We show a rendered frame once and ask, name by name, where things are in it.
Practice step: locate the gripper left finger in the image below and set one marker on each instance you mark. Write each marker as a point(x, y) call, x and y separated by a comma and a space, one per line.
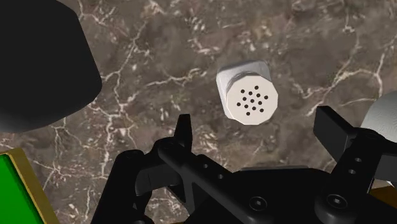
point(173, 167)

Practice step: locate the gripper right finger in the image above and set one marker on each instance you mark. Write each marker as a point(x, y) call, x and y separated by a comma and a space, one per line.
point(350, 149)

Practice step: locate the white rounded object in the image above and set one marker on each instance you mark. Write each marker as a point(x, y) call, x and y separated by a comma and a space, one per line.
point(383, 116)

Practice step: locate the white salt shaker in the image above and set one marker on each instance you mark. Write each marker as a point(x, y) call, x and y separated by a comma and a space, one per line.
point(248, 96)

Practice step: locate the green box with gold rim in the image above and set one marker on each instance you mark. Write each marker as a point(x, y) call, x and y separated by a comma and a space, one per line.
point(15, 192)

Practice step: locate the large black rounded object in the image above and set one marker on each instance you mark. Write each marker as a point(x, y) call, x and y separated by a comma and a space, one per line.
point(43, 62)

